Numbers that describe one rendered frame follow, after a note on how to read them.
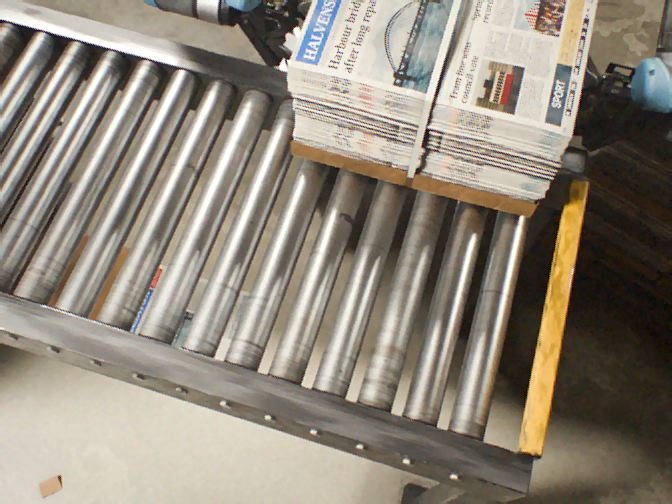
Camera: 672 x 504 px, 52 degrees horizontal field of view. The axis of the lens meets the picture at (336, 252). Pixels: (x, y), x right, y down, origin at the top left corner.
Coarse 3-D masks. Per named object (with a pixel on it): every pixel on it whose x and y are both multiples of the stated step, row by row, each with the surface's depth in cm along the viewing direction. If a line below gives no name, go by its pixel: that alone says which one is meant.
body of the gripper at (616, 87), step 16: (608, 80) 108; (624, 80) 108; (592, 96) 113; (608, 96) 106; (624, 96) 106; (592, 112) 111; (608, 112) 109; (624, 112) 107; (640, 112) 109; (656, 112) 108; (608, 128) 112; (656, 128) 109
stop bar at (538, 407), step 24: (576, 192) 104; (576, 216) 103; (576, 240) 101; (552, 264) 101; (552, 288) 98; (552, 312) 96; (552, 336) 95; (552, 360) 93; (552, 384) 92; (528, 408) 91; (528, 432) 89; (528, 456) 89
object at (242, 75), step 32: (0, 0) 120; (32, 32) 118; (64, 32) 117; (96, 32) 117; (128, 32) 117; (96, 64) 121; (160, 64) 115; (192, 64) 115; (224, 64) 115; (256, 64) 115; (160, 96) 124; (288, 96) 113; (576, 160) 109
